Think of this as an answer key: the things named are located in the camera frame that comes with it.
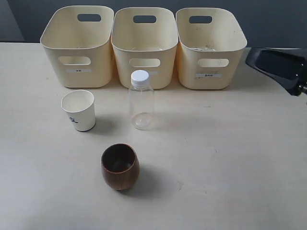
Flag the cream left plastic bin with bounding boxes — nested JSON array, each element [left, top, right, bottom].
[[40, 5, 114, 88]]

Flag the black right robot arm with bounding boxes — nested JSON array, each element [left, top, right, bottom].
[[245, 47, 307, 96]]

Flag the cream middle plastic bin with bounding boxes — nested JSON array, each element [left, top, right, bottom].
[[111, 7, 178, 89]]

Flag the brown wooden cup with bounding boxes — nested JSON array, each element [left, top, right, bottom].
[[101, 143, 140, 191]]

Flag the clear plastic bottle white cap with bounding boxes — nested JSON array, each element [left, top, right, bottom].
[[128, 70, 154, 129]]

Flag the white paper cup blue logo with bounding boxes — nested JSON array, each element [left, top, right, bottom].
[[61, 90, 96, 132]]

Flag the cream plastic bin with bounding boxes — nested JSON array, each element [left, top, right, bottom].
[[111, 7, 178, 89], [176, 8, 247, 90], [40, 5, 114, 88]]

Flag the cream right plastic bin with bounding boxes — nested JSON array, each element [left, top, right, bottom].
[[176, 8, 247, 90]]

